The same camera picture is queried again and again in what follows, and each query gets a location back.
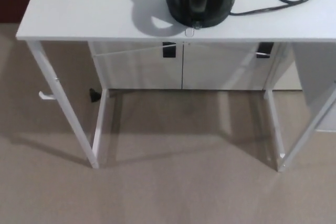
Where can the small black floor object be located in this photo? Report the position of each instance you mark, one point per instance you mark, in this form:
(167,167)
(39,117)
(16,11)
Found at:
(94,95)

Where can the clear kettle switch lever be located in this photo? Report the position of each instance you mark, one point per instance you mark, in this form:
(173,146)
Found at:
(190,31)

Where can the white table leg hook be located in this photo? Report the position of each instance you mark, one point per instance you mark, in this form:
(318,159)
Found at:
(46,97)

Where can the white cabinet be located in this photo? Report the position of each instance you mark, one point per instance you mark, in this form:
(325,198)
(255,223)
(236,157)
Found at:
(210,69)

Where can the white metal-legged table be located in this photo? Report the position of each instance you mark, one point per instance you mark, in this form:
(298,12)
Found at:
(92,6)

